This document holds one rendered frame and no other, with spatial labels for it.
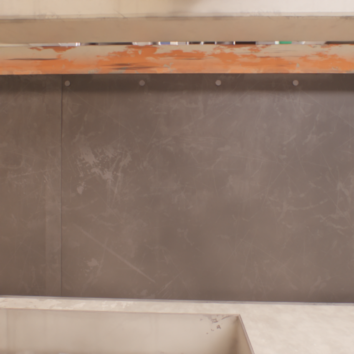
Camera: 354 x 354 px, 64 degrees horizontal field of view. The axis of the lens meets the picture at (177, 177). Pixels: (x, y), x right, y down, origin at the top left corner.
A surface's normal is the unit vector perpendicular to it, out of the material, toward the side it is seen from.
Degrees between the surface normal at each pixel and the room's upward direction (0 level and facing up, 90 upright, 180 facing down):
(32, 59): 90
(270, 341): 0
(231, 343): 90
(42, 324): 90
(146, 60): 90
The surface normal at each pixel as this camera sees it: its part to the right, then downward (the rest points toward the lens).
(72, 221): -0.04, 0.01
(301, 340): 0.01, -1.00
